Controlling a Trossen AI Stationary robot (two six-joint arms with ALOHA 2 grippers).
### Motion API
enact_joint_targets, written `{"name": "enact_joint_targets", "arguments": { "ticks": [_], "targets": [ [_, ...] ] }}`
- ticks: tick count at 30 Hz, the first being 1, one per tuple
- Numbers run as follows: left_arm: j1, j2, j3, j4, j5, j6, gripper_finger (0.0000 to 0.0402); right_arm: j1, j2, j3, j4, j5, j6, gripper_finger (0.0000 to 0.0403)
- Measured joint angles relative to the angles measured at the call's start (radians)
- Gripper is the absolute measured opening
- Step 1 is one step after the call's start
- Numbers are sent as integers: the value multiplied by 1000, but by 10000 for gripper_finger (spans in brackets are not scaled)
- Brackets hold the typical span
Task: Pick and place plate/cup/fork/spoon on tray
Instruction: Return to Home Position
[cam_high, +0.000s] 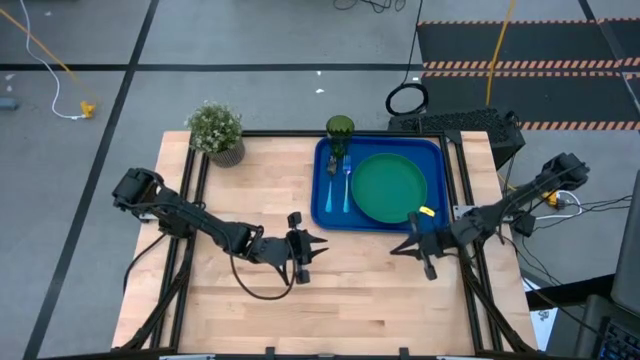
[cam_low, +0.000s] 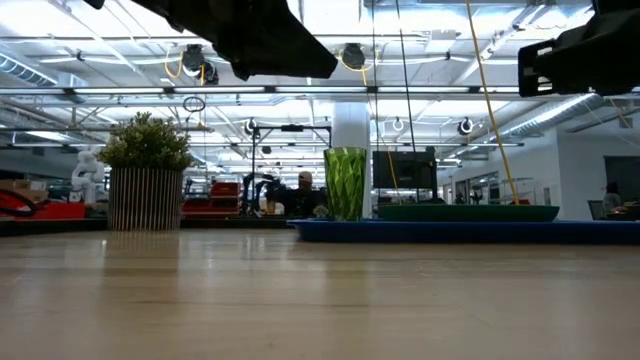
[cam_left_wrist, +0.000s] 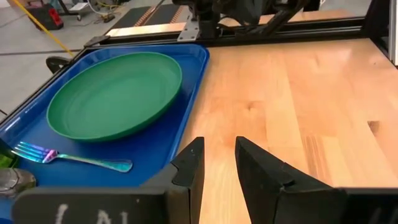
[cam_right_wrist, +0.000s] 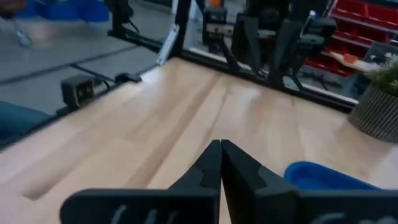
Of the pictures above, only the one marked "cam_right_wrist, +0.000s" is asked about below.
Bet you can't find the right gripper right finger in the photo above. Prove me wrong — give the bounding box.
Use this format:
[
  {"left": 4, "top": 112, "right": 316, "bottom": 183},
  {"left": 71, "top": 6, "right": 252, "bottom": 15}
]
[{"left": 221, "top": 139, "right": 398, "bottom": 224}]

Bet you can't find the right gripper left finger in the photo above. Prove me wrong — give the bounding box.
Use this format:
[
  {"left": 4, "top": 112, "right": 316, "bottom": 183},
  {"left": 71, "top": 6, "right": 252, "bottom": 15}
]
[{"left": 58, "top": 139, "right": 223, "bottom": 224}]

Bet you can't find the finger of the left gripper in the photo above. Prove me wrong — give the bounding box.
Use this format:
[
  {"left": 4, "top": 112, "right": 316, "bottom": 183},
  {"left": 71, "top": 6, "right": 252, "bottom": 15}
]
[
  {"left": 269, "top": 19, "right": 301, "bottom": 85},
  {"left": 231, "top": 14, "right": 262, "bottom": 74}
]

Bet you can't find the blue plastic tray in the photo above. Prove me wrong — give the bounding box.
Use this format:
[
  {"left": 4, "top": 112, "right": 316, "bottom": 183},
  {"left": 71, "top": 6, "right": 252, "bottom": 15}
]
[{"left": 283, "top": 160, "right": 382, "bottom": 191}]

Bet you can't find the small orange cup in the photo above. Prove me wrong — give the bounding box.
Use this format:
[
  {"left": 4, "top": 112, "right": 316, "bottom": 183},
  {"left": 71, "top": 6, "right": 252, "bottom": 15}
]
[{"left": 343, "top": 52, "right": 359, "bottom": 65}]

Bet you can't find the black background stand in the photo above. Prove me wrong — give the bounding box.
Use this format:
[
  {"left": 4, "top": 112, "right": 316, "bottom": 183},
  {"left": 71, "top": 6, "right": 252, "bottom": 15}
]
[{"left": 201, "top": 5, "right": 229, "bottom": 54}]

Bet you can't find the white and orange machine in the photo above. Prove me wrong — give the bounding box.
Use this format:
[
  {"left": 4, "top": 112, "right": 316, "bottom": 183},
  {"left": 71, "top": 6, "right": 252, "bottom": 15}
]
[{"left": 190, "top": 0, "right": 224, "bottom": 19}]

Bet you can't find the red storage bin rack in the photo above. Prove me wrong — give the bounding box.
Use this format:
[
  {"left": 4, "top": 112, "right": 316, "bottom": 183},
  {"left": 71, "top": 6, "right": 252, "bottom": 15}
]
[{"left": 304, "top": 0, "right": 398, "bottom": 78}]

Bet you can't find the light wooden side table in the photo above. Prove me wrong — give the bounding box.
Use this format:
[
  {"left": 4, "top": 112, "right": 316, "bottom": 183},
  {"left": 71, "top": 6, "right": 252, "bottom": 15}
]
[{"left": 322, "top": 50, "right": 382, "bottom": 73}]

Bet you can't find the green plant in ribbed pot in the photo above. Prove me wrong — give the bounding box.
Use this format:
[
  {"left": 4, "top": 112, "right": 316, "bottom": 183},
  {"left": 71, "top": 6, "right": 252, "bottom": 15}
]
[{"left": 347, "top": 52, "right": 398, "bottom": 144}]

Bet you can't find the black table edge clip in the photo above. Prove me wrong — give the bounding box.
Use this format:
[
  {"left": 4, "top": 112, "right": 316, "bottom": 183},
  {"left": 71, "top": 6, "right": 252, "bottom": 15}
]
[{"left": 114, "top": 72, "right": 143, "bottom": 84}]

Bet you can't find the blue plastic storage bin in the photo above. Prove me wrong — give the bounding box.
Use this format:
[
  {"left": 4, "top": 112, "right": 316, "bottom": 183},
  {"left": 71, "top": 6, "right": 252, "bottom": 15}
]
[
  {"left": 34, "top": 0, "right": 78, "bottom": 20},
  {"left": 76, "top": 0, "right": 110, "bottom": 23}
]

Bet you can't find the black aluminium table frame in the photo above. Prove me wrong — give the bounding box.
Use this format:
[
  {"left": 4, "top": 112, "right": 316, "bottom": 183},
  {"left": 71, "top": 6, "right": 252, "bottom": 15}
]
[{"left": 0, "top": 0, "right": 360, "bottom": 153}]

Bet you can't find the silver frame bracket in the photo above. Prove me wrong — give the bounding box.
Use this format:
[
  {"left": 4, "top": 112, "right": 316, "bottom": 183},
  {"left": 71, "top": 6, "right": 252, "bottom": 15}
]
[{"left": 156, "top": 23, "right": 181, "bottom": 67}]

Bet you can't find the black camera cable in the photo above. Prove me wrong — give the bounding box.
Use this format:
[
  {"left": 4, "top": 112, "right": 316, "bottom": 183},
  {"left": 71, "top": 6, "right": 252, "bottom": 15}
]
[{"left": 92, "top": 77, "right": 118, "bottom": 90}]

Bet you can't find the small black table camera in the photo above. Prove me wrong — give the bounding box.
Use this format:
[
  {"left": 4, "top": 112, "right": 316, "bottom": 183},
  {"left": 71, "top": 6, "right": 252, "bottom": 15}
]
[{"left": 60, "top": 73, "right": 95, "bottom": 110}]

